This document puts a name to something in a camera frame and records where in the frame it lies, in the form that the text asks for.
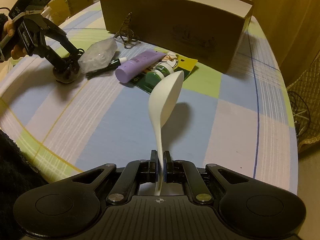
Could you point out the quilted beige chair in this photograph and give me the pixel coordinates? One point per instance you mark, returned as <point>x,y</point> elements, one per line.
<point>304,100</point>

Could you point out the dark velvet scrunchie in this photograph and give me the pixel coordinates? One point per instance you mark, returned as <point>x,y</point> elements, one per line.
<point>68,73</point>

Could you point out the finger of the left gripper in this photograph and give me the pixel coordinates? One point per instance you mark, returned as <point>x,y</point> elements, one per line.
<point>50,55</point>
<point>56,33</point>

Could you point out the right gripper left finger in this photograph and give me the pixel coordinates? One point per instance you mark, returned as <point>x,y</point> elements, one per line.
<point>126,181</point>

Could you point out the checked tablecloth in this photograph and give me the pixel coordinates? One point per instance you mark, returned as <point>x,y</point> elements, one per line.
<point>241,120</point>

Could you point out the person's left hand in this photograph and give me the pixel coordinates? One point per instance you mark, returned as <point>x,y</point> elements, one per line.
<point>17,52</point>

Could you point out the purple cream tube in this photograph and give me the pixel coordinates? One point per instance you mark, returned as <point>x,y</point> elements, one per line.
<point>130,68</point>

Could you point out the brown cardboard box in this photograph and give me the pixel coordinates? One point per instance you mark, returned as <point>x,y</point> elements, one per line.
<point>210,31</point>

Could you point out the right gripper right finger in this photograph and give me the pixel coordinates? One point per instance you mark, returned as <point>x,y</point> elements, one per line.
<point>186,173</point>

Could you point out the green carded balm jar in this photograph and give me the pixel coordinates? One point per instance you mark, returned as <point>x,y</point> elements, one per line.
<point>169,64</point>

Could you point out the clear floss pick box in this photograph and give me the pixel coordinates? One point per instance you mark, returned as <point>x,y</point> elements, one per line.
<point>98,55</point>

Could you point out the white rice spoon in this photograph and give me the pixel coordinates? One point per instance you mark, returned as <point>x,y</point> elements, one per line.
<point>163,104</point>

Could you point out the cardboard boxes beside table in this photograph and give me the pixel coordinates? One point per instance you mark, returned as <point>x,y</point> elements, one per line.
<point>67,0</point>

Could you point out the yellow wooden door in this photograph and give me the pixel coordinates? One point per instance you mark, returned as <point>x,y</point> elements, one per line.
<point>292,30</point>

